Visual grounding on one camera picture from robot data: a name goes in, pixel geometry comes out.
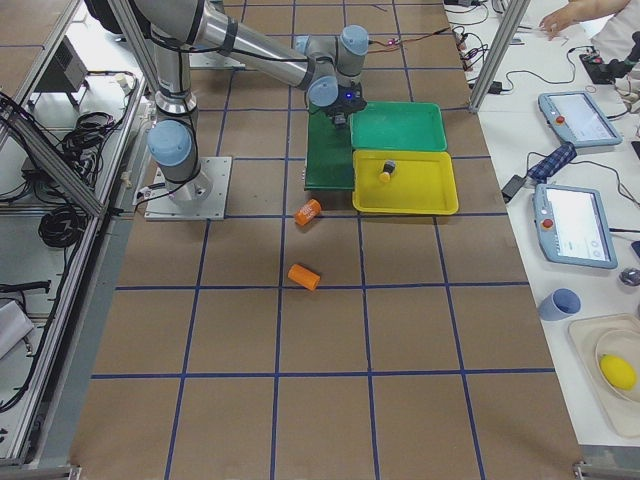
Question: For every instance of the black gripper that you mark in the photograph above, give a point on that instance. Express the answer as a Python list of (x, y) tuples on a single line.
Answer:
[(339, 120)]

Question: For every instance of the yellow mushroom push button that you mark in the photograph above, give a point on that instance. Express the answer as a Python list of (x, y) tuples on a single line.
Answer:
[(387, 171)]

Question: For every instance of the labelled orange cylinder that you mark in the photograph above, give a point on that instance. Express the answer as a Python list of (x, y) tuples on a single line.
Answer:
[(307, 212)]

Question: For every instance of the plain orange cylinder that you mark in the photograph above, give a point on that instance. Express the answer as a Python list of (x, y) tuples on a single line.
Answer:
[(303, 277)]

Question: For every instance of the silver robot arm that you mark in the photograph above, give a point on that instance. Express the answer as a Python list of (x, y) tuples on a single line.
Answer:
[(327, 69)]

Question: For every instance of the person's hand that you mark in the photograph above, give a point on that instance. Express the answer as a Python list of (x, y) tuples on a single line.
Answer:
[(555, 22)]

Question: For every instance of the green plastic tray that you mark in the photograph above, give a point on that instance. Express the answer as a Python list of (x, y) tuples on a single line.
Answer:
[(405, 126)]

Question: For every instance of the green conveyor belt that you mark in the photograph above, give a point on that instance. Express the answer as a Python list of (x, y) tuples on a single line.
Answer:
[(329, 164)]

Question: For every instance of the small controller circuit board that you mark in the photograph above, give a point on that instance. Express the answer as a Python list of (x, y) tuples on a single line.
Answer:
[(391, 43)]

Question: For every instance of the yellow plastic tray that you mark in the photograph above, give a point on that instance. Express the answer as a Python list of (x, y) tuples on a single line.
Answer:
[(423, 183)]

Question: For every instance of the black power adapter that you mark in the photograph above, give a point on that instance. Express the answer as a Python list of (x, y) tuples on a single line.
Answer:
[(512, 187)]

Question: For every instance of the folded blue umbrella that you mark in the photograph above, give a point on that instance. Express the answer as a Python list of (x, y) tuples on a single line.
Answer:
[(552, 163)]

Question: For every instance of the far blue teach pendant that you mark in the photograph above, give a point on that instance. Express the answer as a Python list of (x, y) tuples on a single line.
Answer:
[(576, 118)]

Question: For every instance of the blue teach pendant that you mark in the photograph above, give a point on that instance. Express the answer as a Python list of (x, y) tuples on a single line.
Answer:
[(571, 226), (576, 118)]

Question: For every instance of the near blue teach pendant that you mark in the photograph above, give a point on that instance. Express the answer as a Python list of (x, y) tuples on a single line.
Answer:
[(571, 226)]

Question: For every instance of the blue plastic cup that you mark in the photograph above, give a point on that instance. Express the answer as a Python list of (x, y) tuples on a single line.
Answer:
[(560, 304)]

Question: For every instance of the beige tray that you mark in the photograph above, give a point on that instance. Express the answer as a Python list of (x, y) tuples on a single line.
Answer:
[(622, 414)]

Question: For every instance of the white bowl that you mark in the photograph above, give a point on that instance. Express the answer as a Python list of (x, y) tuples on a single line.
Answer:
[(625, 344)]

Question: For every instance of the yellow lemon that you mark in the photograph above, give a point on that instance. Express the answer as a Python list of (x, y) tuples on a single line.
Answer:
[(618, 372)]

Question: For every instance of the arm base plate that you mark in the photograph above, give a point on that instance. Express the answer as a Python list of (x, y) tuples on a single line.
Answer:
[(214, 61), (210, 192)]

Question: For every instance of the aluminium frame post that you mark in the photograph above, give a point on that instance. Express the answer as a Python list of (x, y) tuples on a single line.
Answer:
[(511, 19)]

